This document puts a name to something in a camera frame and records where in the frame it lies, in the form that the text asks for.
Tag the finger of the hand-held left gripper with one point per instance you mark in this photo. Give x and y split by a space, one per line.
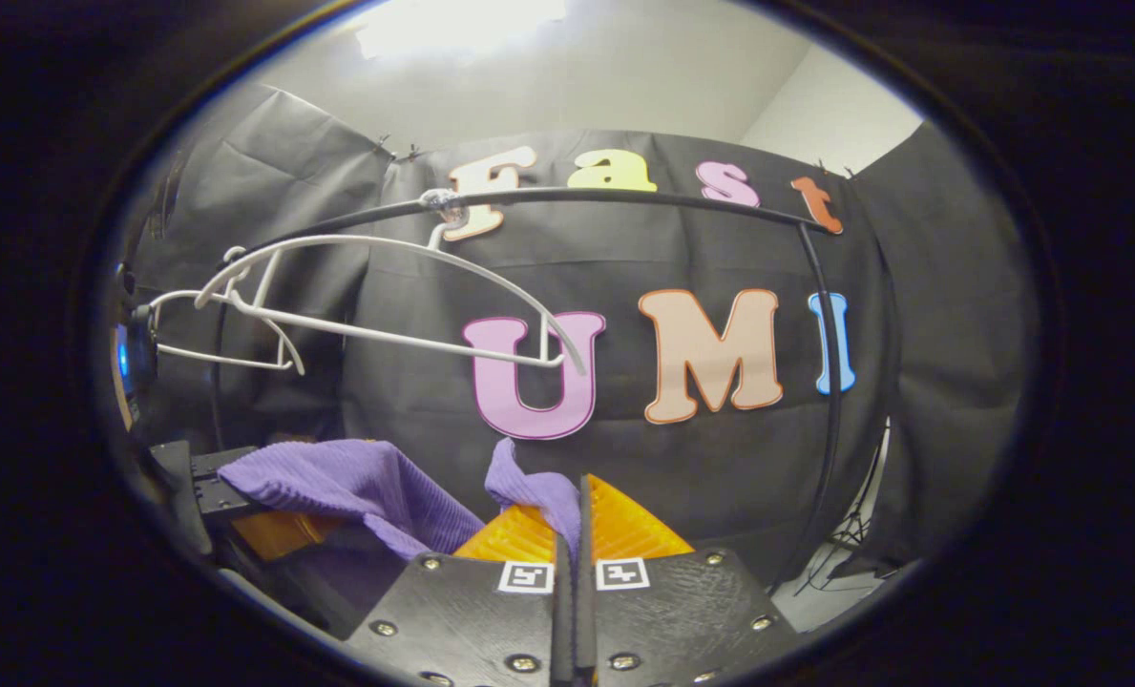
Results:
281 534

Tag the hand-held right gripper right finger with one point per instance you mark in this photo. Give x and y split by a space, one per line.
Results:
586 620

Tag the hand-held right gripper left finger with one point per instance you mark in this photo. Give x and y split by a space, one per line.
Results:
472 620

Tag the purple shirt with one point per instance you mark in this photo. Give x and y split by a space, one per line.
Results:
357 482

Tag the black clothes rack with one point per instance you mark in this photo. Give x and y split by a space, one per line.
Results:
624 194

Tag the black tripod stand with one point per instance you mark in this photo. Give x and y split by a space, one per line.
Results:
855 520

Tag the clear tape wrap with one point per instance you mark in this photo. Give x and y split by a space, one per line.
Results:
443 202

